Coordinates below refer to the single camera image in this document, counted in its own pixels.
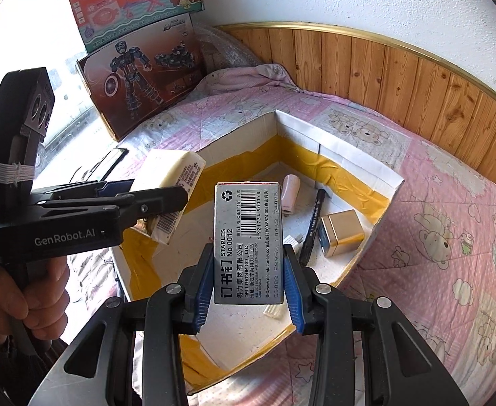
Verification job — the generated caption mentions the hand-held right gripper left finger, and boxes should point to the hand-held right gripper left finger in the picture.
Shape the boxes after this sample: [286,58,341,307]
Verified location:
[28,243,215,406]

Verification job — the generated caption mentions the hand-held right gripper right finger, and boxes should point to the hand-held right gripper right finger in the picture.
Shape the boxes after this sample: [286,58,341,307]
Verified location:
[283,243,471,406]

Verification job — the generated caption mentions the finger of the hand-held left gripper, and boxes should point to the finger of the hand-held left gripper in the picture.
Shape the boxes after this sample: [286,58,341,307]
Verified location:
[62,148,134,197]
[30,185,189,226]

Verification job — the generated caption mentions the beige tissue pack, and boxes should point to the beige tissue pack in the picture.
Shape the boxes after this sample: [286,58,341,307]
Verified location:
[130,149,207,245]

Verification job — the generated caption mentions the red and white staples box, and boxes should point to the red and white staples box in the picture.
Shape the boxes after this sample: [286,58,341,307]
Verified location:
[213,182,283,306]

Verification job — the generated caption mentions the black marker pen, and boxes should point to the black marker pen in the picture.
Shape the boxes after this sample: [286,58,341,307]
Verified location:
[299,188,329,266]

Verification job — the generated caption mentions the gold and blue box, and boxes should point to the gold and blue box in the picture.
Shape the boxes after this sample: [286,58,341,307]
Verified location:
[319,209,366,258]

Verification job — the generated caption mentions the pink stapler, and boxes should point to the pink stapler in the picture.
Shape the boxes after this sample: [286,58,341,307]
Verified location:
[281,174,301,217]

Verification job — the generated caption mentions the white cardboard box yellow tape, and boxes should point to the white cardboard box yellow tape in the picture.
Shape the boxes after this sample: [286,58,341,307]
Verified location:
[110,109,405,396]

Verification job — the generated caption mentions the person's left hand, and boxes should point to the person's left hand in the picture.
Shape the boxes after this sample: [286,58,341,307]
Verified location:
[0,256,71,345]

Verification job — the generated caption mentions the robot toy box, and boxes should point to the robot toy box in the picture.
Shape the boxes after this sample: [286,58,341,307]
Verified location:
[76,12,208,140]

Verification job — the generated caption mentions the pink bear printed blanket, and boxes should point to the pink bear printed blanket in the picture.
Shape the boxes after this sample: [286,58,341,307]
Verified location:
[41,63,496,406]

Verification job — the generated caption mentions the washing machine toy box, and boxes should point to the washing machine toy box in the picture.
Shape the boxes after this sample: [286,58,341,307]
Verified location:
[67,0,205,55]

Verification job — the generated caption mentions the crumpled bubble wrap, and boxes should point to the crumpled bubble wrap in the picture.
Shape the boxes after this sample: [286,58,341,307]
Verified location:
[195,23,270,72]

